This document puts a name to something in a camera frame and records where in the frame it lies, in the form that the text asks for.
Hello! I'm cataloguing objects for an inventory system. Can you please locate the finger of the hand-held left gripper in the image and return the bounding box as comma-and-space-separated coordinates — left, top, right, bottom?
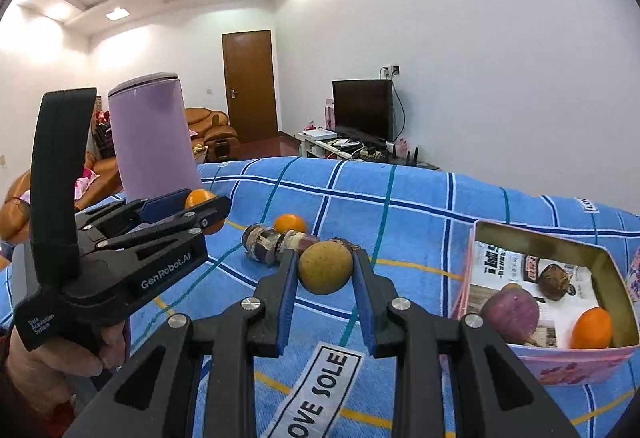
97, 195, 232, 267
75, 187, 194, 239

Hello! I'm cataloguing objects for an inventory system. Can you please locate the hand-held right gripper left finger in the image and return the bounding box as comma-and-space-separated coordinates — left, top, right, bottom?
65, 247, 302, 438

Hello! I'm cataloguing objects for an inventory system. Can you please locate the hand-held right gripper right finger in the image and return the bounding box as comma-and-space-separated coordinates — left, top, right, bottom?
351, 248, 583, 438

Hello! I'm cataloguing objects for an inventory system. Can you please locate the orange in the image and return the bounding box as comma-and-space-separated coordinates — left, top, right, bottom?
274, 213, 308, 235
184, 188, 227, 235
570, 308, 615, 350

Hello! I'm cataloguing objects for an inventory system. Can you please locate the purple sweet potato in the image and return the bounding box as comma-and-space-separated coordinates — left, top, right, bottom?
480, 288, 541, 347

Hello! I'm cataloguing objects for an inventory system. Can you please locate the pink tin box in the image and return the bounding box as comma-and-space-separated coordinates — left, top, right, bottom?
450, 219, 640, 387

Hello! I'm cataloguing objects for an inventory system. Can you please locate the person's left forearm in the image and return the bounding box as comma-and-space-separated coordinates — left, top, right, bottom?
0, 358, 76, 438

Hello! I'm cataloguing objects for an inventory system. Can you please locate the person's left hand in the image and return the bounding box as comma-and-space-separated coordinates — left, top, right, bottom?
6, 317, 129, 400

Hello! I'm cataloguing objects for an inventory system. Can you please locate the pink floral cushion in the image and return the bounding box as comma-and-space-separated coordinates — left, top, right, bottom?
75, 167, 102, 199

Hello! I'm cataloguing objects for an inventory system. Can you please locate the orange leather sofa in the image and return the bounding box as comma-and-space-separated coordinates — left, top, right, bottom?
0, 150, 124, 241

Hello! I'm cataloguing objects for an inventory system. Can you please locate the purple electric kettle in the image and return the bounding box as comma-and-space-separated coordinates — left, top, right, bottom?
107, 72, 204, 205

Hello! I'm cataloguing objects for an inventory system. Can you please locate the orange leather armchair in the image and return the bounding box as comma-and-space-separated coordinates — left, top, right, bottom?
185, 108, 240, 163

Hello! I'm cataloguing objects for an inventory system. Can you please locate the dark clothes rack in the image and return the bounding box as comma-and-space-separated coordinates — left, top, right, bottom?
91, 110, 117, 155

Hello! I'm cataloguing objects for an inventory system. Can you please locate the blue checked blanket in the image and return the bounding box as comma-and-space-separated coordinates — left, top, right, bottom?
0, 157, 640, 438

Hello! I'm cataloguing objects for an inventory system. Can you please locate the printed plastic packet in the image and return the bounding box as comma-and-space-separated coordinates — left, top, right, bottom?
470, 240, 601, 349

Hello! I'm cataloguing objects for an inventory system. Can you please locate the brown wooden door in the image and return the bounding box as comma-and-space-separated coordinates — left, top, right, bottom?
221, 30, 279, 145

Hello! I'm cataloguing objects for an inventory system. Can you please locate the white television stand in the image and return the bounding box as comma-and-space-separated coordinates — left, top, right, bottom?
298, 133, 392, 164

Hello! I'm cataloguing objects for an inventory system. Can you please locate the black television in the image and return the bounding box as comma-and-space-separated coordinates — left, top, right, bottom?
332, 78, 395, 143

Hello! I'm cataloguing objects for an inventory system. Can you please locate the white mug with purple print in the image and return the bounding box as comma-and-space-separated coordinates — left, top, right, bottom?
622, 245, 640, 305

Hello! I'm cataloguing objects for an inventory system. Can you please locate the black cable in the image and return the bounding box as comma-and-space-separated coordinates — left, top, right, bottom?
391, 76, 407, 143

